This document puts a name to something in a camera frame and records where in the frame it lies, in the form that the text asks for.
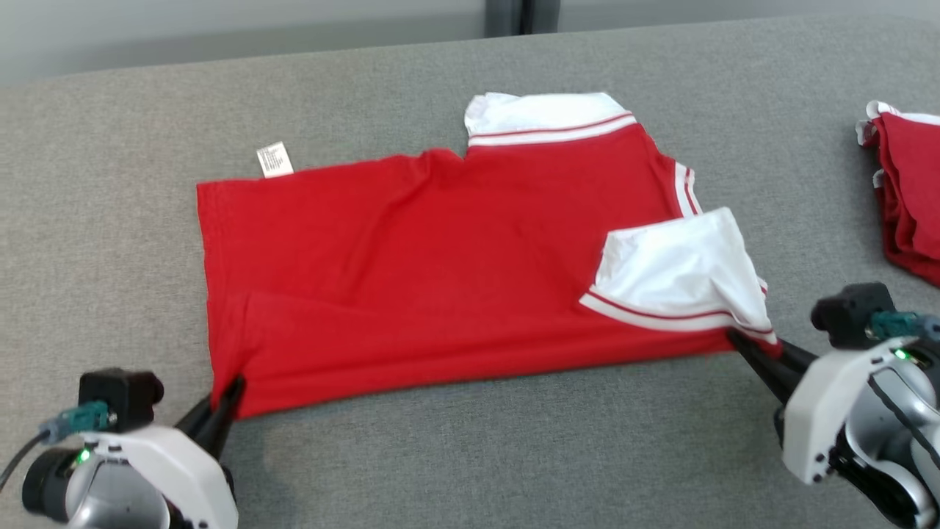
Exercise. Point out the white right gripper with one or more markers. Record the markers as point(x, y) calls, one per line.
point(815, 419)

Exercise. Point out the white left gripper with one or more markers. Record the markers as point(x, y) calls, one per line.
point(191, 477)

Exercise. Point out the red jersey with number print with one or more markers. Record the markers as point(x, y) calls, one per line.
point(440, 257)

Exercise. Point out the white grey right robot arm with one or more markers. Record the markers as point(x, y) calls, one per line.
point(903, 411)

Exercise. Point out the red shirts stack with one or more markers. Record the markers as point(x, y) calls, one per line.
point(914, 198)

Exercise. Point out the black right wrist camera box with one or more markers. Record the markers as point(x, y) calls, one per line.
point(852, 312)

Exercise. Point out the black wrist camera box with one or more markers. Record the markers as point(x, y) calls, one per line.
point(121, 397)
point(852, 312)

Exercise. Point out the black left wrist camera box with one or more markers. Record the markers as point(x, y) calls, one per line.
point(121, 397)

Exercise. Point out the grey vertical wall frame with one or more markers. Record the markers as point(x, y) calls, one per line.
point(503, 15)

